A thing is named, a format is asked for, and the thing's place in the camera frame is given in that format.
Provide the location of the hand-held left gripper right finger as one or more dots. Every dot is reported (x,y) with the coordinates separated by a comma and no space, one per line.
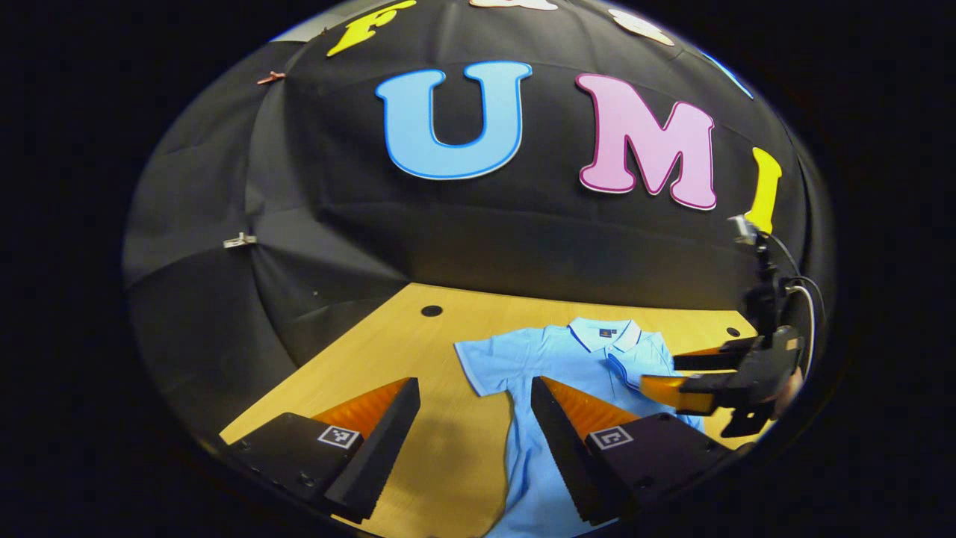
(564,456)

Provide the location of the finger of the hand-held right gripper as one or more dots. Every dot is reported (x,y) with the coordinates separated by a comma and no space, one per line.
(709,362)
(672,392)

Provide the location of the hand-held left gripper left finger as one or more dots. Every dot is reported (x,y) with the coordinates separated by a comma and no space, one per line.
(381,456)

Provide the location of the light blue T-shirt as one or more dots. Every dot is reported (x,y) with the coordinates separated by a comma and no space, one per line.
(538,359)

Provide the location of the white metal backdrop clip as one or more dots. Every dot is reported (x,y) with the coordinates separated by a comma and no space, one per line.
(239,240)

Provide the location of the black backdrop cloth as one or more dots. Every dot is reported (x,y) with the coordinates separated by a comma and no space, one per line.
(336,187)

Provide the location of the pink backdrop clip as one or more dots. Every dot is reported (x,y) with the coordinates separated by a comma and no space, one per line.
(270,77)

